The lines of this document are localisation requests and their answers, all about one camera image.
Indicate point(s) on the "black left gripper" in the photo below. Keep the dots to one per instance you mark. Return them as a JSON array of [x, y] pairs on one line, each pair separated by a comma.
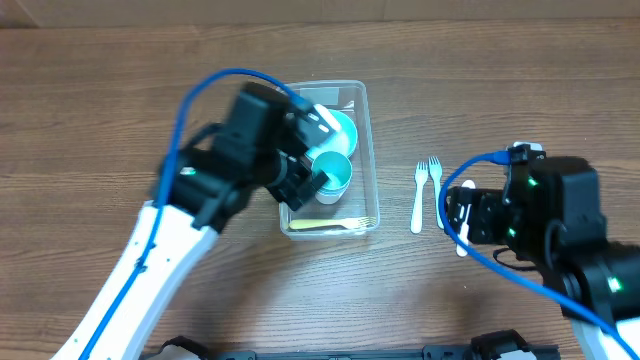
[[289, 187]]

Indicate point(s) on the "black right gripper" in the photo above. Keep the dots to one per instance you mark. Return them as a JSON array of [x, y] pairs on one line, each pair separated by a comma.
[[481, 204]]

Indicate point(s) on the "white plastic spoon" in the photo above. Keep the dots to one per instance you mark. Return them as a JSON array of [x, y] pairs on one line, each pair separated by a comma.
[[464, 229]]

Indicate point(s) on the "green plastic cup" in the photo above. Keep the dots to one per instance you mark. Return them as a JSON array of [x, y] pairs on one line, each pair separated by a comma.
[[337, 167]]

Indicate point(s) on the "blue plastic bowl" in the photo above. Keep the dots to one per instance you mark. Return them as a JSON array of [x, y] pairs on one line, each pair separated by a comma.
[[344, 141]]

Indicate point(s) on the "teal plastic fork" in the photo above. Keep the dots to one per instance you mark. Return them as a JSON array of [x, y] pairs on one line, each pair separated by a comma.
[[435, 171]]

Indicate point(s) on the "light blue plastic fork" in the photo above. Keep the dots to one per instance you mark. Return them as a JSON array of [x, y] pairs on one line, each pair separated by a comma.
[[421, 177]]

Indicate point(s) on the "clear plastic container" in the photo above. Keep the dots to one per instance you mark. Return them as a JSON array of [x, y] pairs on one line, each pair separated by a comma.
[[361, 197]]

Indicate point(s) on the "yellow plastic fork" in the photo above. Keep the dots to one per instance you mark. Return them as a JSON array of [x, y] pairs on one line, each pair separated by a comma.
[[346, 223]]

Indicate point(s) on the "pink plastic cup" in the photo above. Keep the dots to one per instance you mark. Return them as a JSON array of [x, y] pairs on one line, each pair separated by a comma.
[[329, 196]]

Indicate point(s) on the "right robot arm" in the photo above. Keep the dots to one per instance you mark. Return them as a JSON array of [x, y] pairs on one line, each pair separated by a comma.
[[536, 221]]

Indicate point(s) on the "white label sticker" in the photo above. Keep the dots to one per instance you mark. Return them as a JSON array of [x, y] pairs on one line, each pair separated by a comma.
[[326, 96]]

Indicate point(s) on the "black aluminium frame rail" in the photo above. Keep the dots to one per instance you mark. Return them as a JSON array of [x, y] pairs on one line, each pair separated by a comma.
[[500, 345]]

